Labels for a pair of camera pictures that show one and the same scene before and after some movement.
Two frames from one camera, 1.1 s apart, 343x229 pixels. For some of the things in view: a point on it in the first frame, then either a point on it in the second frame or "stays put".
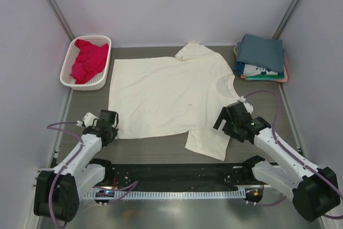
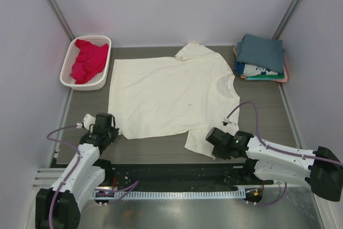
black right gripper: x=224 y=113 -> x=215 y=152
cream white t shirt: x=179 y=96 stays put
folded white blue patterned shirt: x=245 y=69 stays put
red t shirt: x=90 y=60 stays put
